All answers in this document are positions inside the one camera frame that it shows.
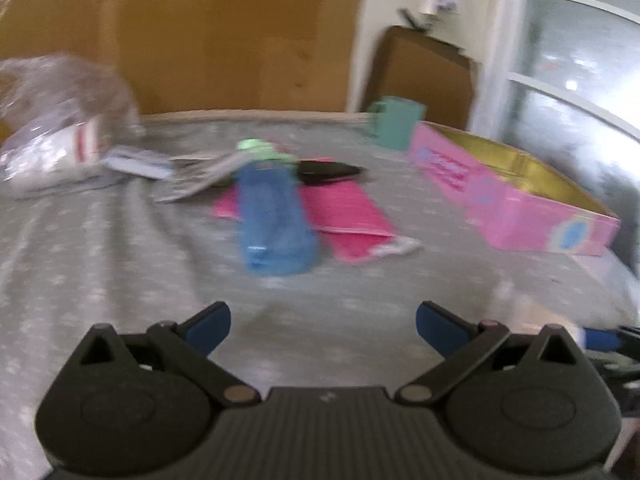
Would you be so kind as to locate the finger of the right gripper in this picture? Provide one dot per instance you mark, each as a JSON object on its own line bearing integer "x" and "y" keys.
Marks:
{"x": 599, "y": 340}

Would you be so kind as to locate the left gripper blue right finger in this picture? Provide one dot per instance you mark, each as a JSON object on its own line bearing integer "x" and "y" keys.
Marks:
{"x": 465, "y": 348}

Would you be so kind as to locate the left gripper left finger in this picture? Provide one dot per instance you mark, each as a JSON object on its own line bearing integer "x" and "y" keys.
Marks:
{"x": 185, "y": 348}

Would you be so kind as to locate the pink cloth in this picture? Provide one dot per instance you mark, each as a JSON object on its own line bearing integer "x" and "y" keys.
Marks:
{"x": 344, "y": 217}

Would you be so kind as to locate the green soft cloth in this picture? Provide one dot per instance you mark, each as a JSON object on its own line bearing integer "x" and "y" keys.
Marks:
{"x": 264, "y": 150}

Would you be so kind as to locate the grey floral tablecloth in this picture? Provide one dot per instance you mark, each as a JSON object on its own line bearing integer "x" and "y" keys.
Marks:
{"x": 117, "y": 256}

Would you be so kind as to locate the pink macaron tin box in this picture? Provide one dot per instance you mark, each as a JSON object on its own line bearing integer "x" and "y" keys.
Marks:
{"x": 513, "y": 199}

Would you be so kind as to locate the teal plastic mug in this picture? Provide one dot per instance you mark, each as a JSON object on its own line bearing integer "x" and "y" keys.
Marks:
{"x": 392, "y": 121}

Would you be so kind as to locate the white paper cup stack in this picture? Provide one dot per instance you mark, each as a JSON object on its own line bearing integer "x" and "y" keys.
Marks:
{"x": 68, "y": 156}

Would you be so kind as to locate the clear plastic bag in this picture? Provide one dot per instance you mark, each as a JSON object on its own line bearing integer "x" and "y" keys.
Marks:
{"x": 50, "y": 92}

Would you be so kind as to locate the frosted glass door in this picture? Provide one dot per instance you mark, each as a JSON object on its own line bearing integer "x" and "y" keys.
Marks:
{"x": 561, "y": 81}

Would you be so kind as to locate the brown wooden chair back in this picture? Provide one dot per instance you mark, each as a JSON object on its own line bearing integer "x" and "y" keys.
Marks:
{"x": 410, "y": 65}

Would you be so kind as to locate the wood-pattern cardboard panel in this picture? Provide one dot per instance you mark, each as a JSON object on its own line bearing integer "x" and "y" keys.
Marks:
{"x": 200, "y": 54}

